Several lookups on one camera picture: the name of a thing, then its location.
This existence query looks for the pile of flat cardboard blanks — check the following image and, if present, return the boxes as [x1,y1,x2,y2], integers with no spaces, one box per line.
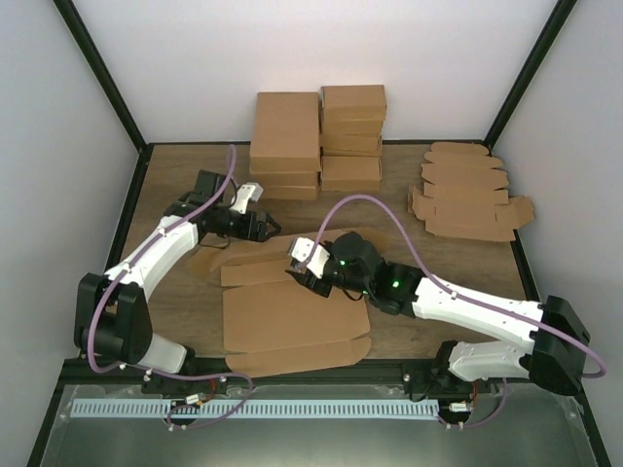
[421,142,509,191]

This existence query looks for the clear plastic sheet cover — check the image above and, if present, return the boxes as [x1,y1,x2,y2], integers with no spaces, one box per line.
[40,384,596,466]

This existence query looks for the light blue slotted cable duct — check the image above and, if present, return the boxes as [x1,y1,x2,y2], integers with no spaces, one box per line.
[69,399,439,420]

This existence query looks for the black left frame post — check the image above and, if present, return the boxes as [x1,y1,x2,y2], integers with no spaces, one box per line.
[52,0,148,153]

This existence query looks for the top left stacked cardboard box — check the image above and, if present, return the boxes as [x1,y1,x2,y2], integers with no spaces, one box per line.
[249,91,320,173]

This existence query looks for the large cardboard box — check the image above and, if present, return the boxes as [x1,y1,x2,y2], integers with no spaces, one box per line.
[187,235,372,377]

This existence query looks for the top flat cardboard blank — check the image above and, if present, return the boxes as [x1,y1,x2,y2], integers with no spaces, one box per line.
[408,186,534,242]

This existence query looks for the black frame post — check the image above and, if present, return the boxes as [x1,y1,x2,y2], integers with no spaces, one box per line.
[483,0,577,149]
[52,0,148,153]

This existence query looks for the purple base loop cable right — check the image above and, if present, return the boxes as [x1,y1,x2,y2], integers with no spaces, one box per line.
[443,377,510,431]

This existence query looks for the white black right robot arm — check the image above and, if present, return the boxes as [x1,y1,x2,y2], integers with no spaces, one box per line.
[288,232,590,396]

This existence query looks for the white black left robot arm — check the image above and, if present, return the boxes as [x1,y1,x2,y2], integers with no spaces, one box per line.
[73,170,280,393]

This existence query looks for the black aluminium front rail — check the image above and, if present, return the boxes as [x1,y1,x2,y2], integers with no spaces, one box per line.
[61,357,575,385]

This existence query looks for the purple base loop cable left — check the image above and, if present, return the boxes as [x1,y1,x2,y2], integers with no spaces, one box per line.
[165,372,255,432]

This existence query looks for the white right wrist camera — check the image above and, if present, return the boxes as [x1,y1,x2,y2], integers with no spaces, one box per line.
[288,236,330,278]

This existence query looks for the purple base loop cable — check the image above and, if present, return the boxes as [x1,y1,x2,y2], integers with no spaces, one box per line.
[165,372,255,432]
[443,377,510,431]

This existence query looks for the front right folded cardboard box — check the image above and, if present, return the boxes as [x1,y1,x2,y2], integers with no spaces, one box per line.
[320,156,382,193]

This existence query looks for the top right stacked cardboard box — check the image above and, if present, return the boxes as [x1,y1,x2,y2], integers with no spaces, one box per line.
[320,85,387,123]

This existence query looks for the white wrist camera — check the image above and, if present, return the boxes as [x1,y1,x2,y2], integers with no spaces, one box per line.
[230,182,264,215]
[288,236,330,278]

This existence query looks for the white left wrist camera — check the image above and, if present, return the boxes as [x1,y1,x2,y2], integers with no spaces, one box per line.
[230,182,264,215]

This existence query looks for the black right frame post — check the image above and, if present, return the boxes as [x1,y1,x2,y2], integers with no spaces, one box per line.
[483,0,577,149]

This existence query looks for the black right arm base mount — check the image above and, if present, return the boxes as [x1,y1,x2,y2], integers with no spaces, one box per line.
[400,359,473,400]

